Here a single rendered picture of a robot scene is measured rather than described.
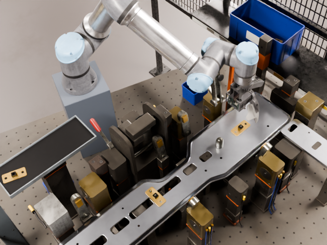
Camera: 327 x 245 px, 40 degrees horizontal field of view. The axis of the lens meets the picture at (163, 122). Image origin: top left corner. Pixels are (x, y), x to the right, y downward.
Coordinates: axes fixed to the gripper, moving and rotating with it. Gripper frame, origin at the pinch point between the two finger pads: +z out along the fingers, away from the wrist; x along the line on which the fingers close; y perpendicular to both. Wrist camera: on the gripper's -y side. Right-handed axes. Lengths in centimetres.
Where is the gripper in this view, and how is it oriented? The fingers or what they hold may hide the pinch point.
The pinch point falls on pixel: (243, 111)
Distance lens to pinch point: 178.7
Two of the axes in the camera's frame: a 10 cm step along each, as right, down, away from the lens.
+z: 0.6, 6.0, 8.0
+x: 6.6, 5.8, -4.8
